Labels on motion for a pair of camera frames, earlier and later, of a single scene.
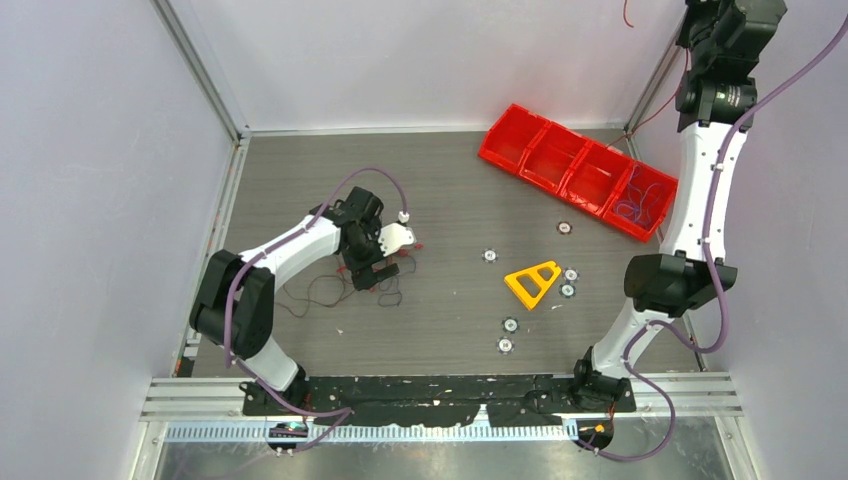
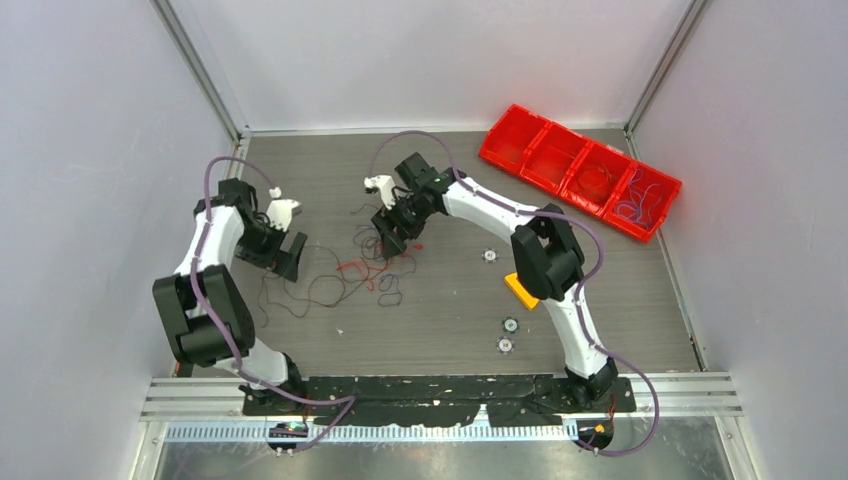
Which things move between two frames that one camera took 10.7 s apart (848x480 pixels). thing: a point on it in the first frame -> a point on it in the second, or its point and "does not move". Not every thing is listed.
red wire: (636, 127) -> (606, 169)
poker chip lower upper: (510, 325) does not move
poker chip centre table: (489, 255) does not move
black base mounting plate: (442, 400) does not move
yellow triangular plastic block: (521, 291) does not move
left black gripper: (365, 278) -> (283, 262)
